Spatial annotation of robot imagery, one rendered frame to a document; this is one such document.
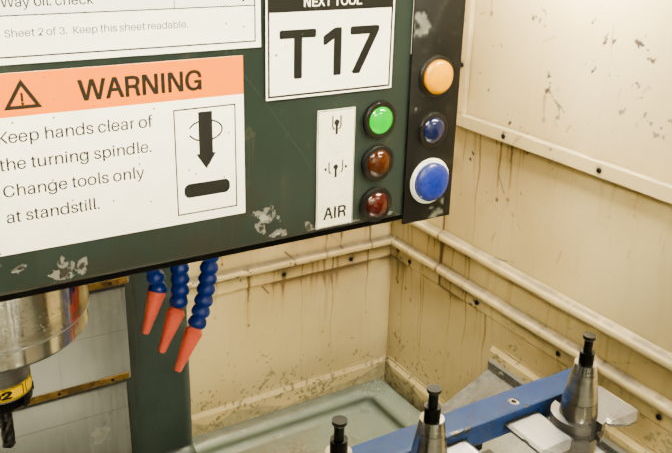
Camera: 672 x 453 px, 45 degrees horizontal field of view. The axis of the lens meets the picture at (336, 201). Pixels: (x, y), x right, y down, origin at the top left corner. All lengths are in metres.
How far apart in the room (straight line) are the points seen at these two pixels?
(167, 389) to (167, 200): 0.93
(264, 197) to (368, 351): 1.58
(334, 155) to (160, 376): 0.90
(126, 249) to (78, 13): 0.15
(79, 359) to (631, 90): 0.96
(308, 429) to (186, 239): 1.52
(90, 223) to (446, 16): 0.28
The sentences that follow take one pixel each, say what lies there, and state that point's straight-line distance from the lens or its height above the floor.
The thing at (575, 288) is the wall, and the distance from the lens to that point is 1.55.
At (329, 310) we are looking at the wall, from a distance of 1.98.
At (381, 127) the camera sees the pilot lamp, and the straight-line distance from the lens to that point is 0.57.
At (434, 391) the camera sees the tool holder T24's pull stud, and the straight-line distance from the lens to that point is 0.83.
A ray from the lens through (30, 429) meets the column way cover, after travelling 1.34.
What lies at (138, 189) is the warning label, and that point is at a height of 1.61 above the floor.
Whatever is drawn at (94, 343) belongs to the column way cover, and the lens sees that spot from 1.29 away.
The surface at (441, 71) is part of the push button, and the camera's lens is 0.59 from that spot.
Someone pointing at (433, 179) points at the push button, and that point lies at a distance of 0.61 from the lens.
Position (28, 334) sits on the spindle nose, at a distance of 0.67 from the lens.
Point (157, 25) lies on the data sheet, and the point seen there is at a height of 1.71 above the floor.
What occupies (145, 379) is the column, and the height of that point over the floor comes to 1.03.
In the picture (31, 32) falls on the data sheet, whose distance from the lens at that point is 0.47.
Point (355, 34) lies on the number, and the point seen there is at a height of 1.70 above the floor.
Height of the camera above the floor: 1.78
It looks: 20 degrees down
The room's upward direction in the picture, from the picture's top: 1 degrees clockwise
